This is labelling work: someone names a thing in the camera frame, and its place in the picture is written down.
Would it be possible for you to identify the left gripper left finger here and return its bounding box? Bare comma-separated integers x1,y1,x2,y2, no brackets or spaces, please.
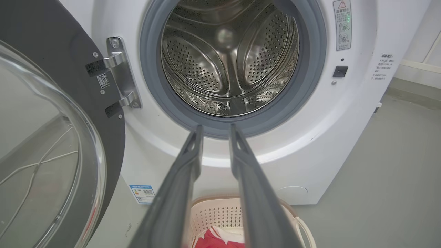
128,125,204,248

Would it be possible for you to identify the grey rubber door gasket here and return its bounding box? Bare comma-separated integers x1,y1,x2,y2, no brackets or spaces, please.
140,0,327,140

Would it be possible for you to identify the black washer door with glass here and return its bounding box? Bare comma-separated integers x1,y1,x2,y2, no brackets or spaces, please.
0,0,126,248

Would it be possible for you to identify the red garment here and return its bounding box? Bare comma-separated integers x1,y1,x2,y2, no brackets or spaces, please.
195,227,246,248

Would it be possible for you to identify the silver metal door hinge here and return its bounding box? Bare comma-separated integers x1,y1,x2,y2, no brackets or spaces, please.
85,36,142,117

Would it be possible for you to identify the white wall baseboard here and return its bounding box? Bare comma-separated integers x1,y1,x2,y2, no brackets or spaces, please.
396,59,441,90

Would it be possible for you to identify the cream plastic laundry basket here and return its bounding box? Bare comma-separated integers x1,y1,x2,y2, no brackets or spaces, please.
188,196,317,248

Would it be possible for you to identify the grey warning sticker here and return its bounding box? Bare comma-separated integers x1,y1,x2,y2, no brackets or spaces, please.
332,0,352,51

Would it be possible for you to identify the round filter cover cap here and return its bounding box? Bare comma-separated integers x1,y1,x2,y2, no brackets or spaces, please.
276,186,309,204

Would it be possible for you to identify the printed text label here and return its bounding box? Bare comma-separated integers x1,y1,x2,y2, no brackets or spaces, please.
371,53,394,81

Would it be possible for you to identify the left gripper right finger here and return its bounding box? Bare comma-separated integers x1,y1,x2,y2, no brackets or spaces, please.
230,124,304,248

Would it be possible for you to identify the black door latch socket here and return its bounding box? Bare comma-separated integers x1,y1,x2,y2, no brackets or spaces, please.
332,65,349,78

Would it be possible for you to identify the stainless steel washing machine drum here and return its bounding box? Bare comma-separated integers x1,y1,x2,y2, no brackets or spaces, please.
161,0,300,117

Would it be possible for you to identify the blue energy label sticker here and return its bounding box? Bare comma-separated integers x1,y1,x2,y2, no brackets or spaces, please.
129,184,155,205

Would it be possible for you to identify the white front-load washing machine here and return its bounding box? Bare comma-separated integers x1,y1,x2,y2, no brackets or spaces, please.
57,0,433,248

